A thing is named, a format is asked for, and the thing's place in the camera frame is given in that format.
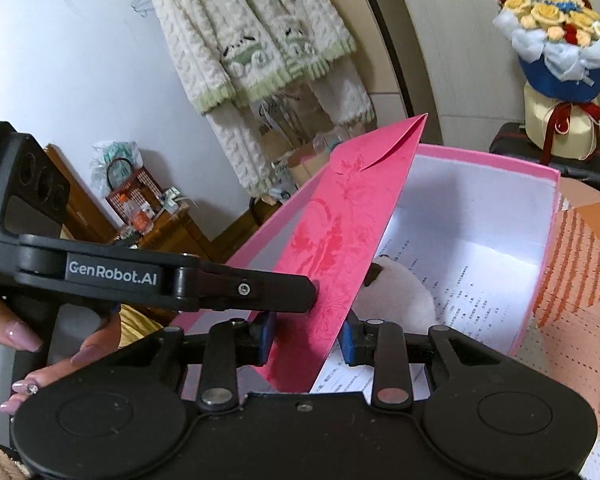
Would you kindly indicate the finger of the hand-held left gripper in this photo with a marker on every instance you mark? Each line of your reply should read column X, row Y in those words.
column 260, row 292

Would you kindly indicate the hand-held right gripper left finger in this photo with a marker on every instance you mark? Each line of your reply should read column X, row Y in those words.
column 264, row 337

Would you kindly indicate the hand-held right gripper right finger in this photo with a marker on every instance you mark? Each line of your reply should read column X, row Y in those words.
column 349, row 346

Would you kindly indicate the white plush toy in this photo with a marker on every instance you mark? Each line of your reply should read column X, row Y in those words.
column 402, row 295

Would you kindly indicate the pink paper envelope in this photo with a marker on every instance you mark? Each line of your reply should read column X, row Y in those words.
column 340, row 220

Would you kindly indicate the pink cardboard box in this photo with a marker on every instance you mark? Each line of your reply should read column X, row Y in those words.
column 480, row 200

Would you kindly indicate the person's left hand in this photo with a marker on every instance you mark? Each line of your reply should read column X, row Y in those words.
column 97, row 345

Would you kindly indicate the wooden cabinet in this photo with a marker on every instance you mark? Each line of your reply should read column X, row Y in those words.
column 180, row 235

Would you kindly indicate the yellow cloth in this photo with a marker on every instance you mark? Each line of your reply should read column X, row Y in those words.
column 140, row 327

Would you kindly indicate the plastic bag of teal packets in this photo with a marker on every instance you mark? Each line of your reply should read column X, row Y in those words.
column 107, row 157

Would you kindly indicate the brown cardboard box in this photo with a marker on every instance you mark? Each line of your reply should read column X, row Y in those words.
column 310, row 165

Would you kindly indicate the printed paper sheet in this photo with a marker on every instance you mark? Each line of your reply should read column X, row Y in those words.
column 480, row 305

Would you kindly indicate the kraft paper bag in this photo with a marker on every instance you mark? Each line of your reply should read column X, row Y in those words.
column 275, row 140

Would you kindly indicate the orange striped cloth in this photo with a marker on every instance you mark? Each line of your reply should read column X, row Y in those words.
column 580, row 260

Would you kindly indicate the cream fleece pajama jacket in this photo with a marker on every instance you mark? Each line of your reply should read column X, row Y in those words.
column 260, row 20

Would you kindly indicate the clear plastic hanger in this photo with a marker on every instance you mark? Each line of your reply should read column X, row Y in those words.
column 141, row 5

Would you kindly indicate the beige wardrobe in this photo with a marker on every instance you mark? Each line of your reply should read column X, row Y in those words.
column 455, row 35

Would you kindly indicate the crochet flower bouquet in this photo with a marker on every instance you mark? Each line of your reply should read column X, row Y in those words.
column 560, row 50

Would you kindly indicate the dark door frame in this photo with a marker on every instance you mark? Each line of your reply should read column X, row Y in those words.
column 380, row 20

